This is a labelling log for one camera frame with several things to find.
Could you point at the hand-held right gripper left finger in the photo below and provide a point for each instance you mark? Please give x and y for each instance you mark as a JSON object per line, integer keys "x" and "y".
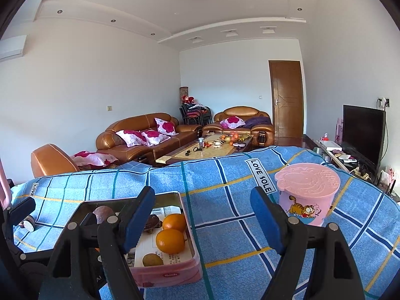
{"x": 139, "y": 217}

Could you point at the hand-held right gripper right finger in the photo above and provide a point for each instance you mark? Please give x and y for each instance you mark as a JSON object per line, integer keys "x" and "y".
{"x": 265, "y": 217}

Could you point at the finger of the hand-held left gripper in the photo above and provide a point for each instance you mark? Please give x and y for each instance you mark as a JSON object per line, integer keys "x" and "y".
{"x": 22, "y": 207}
{"x": 34, "y": 251}

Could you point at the dark brown mangosteen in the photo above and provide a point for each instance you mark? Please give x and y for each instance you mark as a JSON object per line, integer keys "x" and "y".
{"x": 154, "y": 224}

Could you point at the orange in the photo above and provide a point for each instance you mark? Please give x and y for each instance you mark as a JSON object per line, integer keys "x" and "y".
{"x": 174, "y": 222}
{"x": 170, "y": 241}

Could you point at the brown passion fruit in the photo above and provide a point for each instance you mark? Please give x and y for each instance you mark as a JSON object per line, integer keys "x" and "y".
{"x": 103, "y": 214}

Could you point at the pink metal tin box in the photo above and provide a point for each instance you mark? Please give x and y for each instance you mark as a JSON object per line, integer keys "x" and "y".
{"x": 175, "y": 275}

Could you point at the pink plastic stool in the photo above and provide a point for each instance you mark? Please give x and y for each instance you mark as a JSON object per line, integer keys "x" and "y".
{"x": 3, "y": 187}

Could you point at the pink cartoon cat cup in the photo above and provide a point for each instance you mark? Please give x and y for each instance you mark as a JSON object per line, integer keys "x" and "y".
{"x": 306, "y": 207}

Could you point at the small brown kiwi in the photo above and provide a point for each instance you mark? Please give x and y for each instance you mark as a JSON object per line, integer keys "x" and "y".
{"x": 152, "y": 260}

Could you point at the brown leather chaise sofa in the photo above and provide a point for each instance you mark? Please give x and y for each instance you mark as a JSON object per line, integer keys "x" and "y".
{"x": 50, "y": 159}

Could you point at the blue plaid blanket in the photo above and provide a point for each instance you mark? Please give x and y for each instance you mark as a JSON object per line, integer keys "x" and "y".
{"x": 218, "y": 178}

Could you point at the wooden coffee table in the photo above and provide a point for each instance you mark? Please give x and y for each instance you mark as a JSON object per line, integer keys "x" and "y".
{"x": 187, "y": 159}

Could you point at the white pillow magenta flowers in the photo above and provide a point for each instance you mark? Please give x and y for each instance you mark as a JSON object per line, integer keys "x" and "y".
{"x": 165, "y": 127}
{"x": 132, "y": 137}
{"x": 232, "y": 122}
{"x": 90, "y": 158}
{"x": 154, "y": 136}

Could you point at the plate of oranges and bananas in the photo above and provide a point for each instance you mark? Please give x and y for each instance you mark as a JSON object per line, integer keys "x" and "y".
{"x": 234, "y": 138}

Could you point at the low television stand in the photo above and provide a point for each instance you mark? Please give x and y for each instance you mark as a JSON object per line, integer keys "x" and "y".
{"x": 340, "y": 162}

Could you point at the long brown leather sofa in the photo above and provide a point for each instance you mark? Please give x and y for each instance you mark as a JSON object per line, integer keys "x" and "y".
{"x": 125, "y": 125}

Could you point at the purple blanket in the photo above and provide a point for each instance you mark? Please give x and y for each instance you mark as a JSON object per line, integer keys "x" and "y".
{"x": 257, "y": 122}

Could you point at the flat white box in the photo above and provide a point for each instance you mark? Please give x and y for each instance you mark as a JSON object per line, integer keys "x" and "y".
{"x": 330, "y": 145}

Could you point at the glass jar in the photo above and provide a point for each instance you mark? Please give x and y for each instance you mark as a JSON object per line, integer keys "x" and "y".
{"x": 201, "y": 142}

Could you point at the wide brown leather armchair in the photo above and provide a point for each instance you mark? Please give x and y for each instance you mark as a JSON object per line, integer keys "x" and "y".
{"x": 243, "y": 112}

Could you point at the pink gift bag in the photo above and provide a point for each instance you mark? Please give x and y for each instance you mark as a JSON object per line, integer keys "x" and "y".
{"x": 338, "y": 129}

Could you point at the stacked dark chairs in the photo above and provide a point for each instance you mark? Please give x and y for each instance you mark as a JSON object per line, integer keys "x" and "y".
{"x": 195, "y": 115}

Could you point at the brown wooden door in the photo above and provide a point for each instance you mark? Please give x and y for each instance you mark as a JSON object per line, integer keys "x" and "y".
{"x": 286, "y": 100}

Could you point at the black television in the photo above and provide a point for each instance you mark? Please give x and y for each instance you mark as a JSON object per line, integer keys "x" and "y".
{"x": 362, "y": 134}

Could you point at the red decoration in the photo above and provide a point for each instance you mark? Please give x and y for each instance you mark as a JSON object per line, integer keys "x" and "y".
{"x": 188, "y": 99}

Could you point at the tall patterned vase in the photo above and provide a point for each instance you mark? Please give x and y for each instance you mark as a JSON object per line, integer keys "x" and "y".
{"x": 183, "y": 92}

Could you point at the white air conditioner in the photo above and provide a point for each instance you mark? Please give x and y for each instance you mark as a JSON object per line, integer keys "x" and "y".
{"x": 12, "y": 47}

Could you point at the wall socket with plug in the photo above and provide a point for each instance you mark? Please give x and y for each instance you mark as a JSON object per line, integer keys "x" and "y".
{"x": 383, "y": 102}

